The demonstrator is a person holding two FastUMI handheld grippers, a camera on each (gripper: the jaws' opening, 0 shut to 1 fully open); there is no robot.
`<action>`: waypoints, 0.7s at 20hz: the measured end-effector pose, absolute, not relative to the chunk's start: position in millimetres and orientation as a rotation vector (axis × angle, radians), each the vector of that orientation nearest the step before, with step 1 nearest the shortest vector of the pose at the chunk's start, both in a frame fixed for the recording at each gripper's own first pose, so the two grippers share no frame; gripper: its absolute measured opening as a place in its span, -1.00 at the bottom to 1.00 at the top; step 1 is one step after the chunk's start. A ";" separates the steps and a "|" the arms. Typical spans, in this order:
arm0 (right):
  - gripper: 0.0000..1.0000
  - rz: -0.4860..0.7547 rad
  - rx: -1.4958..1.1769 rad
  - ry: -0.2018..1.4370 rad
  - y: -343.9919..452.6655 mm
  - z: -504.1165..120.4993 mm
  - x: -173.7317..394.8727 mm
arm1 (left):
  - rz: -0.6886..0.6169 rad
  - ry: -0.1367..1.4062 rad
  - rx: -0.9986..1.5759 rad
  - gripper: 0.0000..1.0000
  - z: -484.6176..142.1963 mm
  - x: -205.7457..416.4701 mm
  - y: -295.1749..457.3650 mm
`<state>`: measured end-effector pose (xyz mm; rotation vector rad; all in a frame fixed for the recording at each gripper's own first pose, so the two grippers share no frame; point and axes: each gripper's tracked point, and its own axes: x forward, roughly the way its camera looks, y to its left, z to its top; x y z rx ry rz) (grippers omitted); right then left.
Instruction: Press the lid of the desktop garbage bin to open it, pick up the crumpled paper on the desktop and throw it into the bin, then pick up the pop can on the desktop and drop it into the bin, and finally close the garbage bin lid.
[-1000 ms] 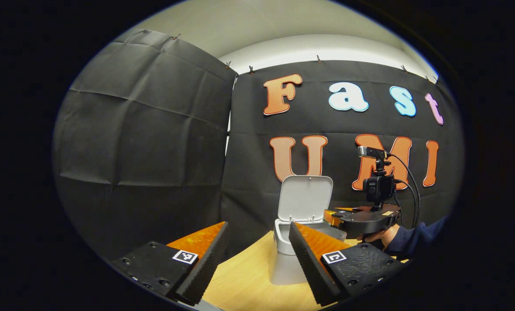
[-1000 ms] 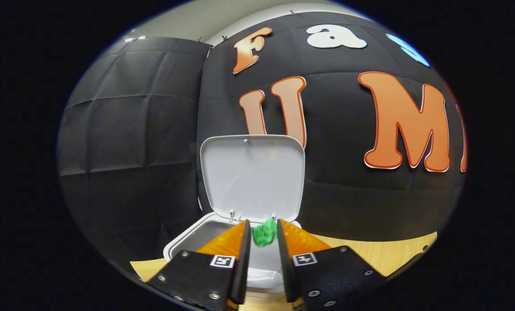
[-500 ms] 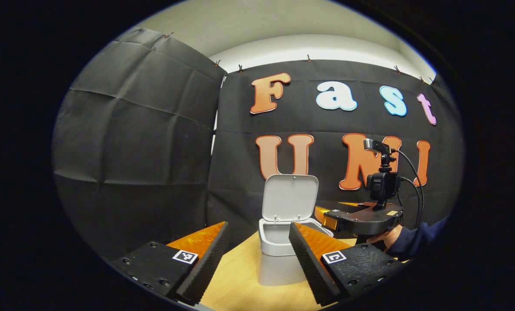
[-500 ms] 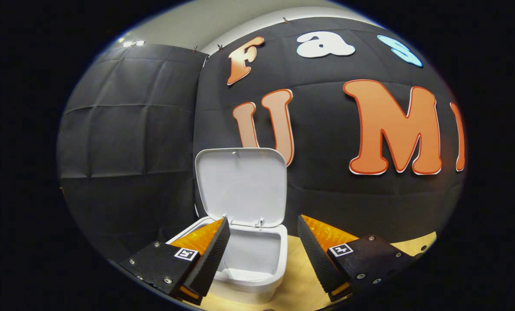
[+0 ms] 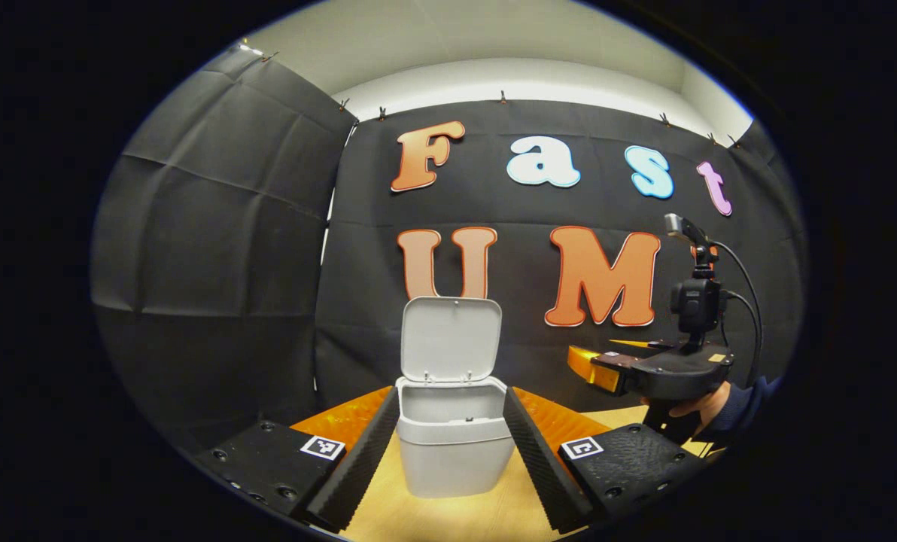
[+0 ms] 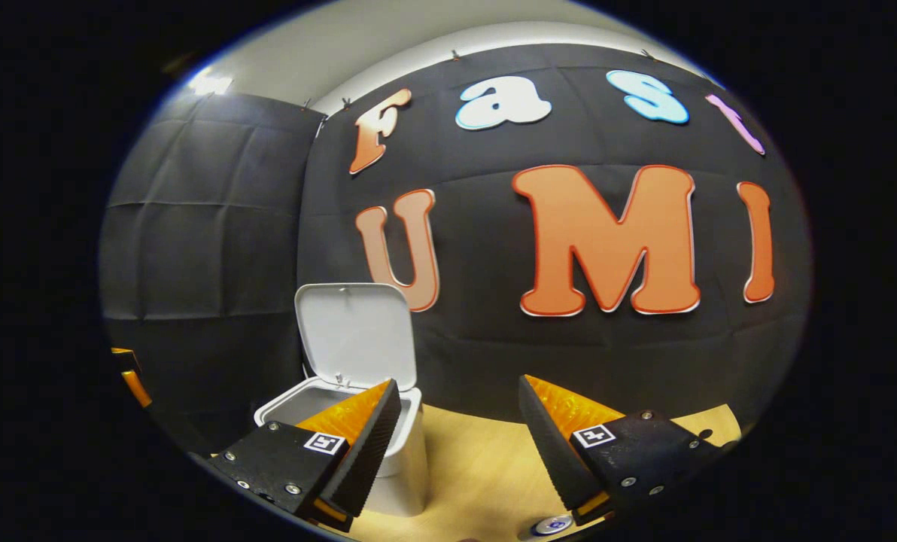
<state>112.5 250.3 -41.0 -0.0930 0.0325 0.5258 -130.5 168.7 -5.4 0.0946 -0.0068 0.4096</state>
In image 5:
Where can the white desktop garbage bin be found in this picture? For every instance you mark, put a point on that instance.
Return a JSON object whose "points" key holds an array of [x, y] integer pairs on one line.
{"points": [[452, 459]]}

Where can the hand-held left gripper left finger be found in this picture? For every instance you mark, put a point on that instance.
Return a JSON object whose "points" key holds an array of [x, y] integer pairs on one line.
{"points": [[358, 467]]}

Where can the wooden desktop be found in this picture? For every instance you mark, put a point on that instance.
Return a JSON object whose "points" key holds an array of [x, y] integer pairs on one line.
{"points": [[456, 516]]}

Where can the black backdrop cloth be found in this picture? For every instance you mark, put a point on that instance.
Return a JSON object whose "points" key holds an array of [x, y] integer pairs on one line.
{"points": [[223, 248]]}

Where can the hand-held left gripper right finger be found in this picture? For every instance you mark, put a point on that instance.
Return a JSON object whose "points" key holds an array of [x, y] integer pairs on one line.
{"points": [[539, 467]]}

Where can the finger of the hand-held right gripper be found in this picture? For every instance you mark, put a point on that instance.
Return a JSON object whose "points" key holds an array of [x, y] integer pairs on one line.
{"points": [[595, 365], [633, 344]]}

